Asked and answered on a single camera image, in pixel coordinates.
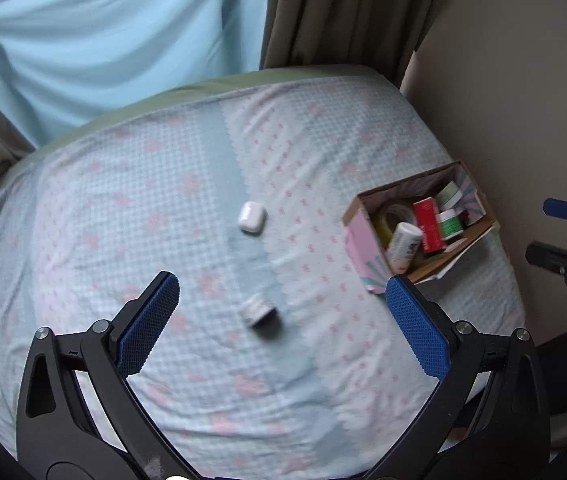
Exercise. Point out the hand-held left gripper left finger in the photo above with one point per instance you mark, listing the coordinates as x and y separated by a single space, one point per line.
148 325

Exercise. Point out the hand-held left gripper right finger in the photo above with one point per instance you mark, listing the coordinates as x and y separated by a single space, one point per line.
416 327

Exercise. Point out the white bottle with blue dots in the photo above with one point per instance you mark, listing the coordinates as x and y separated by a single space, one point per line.
403 247

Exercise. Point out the pink cardboard box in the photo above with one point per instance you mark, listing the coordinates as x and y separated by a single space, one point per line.
363 255

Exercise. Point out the dark green jar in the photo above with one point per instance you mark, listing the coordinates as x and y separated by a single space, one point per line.
451 227

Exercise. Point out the red rectangular box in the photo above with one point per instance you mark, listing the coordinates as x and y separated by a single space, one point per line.
428 225

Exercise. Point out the yellow tape roll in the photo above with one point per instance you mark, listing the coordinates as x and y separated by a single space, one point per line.
383 225

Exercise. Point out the dark grey jar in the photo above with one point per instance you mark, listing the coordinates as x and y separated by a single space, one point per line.
257 310

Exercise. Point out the white earbuds case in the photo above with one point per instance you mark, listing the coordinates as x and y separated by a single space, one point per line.
252 216

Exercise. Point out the light blue patterned bed sheet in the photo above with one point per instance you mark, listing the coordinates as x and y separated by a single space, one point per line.
138 210

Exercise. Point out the light blue hanging cloth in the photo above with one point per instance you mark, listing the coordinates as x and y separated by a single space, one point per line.
113 35

